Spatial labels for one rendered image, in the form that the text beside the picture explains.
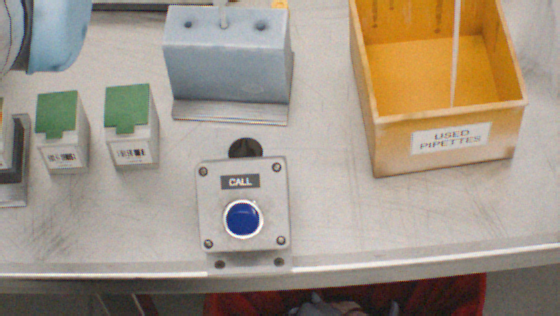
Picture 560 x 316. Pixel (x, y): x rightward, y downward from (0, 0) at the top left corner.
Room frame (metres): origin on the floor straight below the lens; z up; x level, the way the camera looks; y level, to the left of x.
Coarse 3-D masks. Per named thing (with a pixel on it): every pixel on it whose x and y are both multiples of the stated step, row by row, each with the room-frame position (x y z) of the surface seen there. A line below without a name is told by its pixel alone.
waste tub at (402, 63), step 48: (384, 0) 0.57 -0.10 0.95; (432, 0) 0.57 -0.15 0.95; (480, 0) 0.57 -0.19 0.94; (384, 48) 0.56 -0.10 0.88; (432, 48) 0.56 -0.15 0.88; (480, 48) 0.55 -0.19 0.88; (384, 96) 0.51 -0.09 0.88; (432, 96) 0.51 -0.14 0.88; (480, 96) 0.50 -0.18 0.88; (384, 144) 0.44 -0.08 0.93; (432, 144) 0.44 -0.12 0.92; (480, 144) 0.44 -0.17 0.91
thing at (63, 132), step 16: (48, 96) 0.52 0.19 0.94; (64, 96) 0.51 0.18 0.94; (48, 112) 0.50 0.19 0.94; (64, 112) 0.50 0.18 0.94; (80, 112) 0.51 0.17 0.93; (48, 128) 0.48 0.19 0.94; (64, 128) 0.48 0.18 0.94; (80, 128) 0.49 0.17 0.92; (48, 144) 0.48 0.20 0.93; (64, 144) 0.47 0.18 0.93; (80, 144) 0.48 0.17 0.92; (48, 160) 0.48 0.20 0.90; (64, 160) 0.47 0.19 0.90; (80, 160) 0.47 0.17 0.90
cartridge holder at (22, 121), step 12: (24, 120) 0.53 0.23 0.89; (24, 132) 0.51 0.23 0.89; (24, 144) 0.50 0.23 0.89; (24, 156) 0.49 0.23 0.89; (0, 168) 0.47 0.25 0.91; (12, 168) 0.47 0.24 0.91; (24, 168) 0.48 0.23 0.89; (0, 180) 0.46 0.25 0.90; (12, 180) 0.46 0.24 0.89; (24, 180) 0.47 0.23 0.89; (0, 192) 0.46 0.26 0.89; (12, 192) 0.45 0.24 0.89; (24, 192) 0.46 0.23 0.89; (0, 204) 0.45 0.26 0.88; (12, 204) 0.45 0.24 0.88; (24, 204) 0.45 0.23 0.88
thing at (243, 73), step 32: (192, 32) 0.54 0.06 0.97; (224, 32) 0.53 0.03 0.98; (256, 32) 0.53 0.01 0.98; (288, 32) 0.54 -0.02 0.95; (192, 64) 0.53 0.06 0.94; (224, 64) 0.52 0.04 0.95; (256, 64) 0.52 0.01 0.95; (288, 64) 0.53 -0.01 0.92; (192, 96) 0.53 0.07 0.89; (224, 96) 0.52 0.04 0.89; (256, 96) 0.52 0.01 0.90; (288, 96) 0.52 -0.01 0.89
